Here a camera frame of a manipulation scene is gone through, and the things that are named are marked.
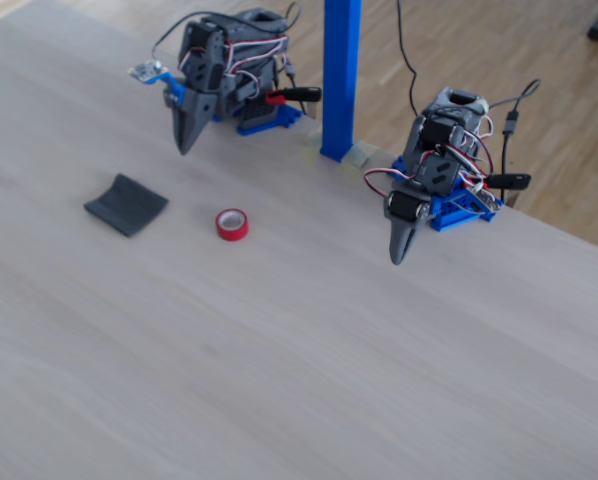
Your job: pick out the black bar clamp red trigger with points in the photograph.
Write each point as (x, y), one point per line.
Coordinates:
(299, 93)

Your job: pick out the grey robot arm with camera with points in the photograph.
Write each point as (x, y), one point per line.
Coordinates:
(254, 45)

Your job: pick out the wrist camera board blue mount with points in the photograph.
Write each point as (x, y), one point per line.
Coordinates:
(146, 71)

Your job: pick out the blue base plate with clamp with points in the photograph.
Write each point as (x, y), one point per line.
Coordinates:
(279, 120)

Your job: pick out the grey robot arm without camera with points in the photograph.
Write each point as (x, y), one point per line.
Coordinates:
(449, 120)

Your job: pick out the small controller circuit board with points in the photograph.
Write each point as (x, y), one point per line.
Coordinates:
(486, 199)

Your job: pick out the camera arm gripper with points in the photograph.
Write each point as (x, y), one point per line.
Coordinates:
(193, 116)

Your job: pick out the red tape roll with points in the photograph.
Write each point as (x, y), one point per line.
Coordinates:
(224, 231)

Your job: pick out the blue base plate with board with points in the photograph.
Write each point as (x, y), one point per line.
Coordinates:
(454, 215)

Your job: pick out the translucent adhesive tape patch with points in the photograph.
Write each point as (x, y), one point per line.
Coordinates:
(314, 141)
(361, 155)

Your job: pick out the bare arm gripper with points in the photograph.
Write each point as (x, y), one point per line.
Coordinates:
(403, 209)

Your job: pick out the blue vertical post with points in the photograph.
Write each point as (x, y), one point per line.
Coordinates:
(339, 75)

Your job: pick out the folded grey mat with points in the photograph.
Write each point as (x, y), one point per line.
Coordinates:
(126, 205)

